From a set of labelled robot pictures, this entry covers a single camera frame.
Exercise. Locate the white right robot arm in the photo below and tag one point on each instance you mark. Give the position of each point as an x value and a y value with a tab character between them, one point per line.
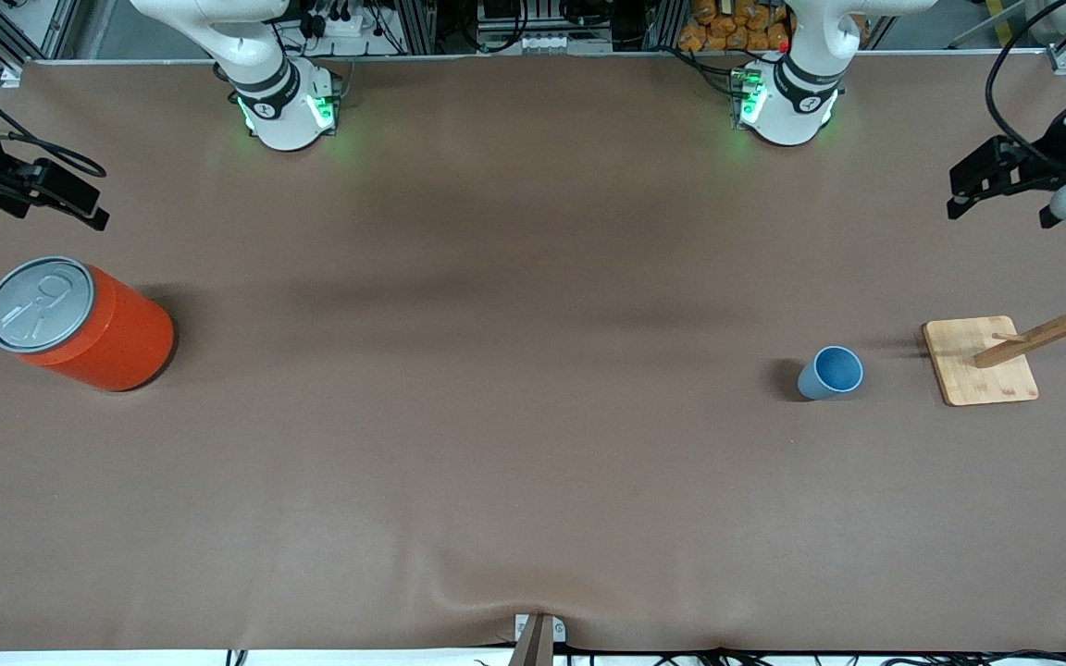
265	55

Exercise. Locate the orange can with grey lid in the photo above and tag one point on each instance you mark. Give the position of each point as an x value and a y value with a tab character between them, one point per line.
117	342

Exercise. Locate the white power strip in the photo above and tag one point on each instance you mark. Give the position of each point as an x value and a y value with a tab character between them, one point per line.
339	26

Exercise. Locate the brown table cover mat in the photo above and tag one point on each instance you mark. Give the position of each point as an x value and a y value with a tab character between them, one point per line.
533	462

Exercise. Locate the light blue plastic cup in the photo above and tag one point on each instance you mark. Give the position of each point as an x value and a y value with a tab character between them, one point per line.
820	384

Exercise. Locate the orange packets pile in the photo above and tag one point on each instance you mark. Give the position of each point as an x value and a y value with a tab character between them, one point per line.
727	28

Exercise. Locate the wooden mug tree stand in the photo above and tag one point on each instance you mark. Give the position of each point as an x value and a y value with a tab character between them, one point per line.
977	370

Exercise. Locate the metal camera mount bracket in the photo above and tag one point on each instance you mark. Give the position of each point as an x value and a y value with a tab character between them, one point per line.
533	647

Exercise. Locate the white terminal strip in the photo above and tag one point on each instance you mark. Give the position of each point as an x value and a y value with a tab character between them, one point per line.
551	43

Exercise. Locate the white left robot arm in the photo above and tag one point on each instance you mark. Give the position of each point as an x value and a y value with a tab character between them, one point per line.
801	83

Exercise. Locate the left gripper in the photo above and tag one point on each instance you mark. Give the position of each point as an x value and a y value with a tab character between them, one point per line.
1058	149

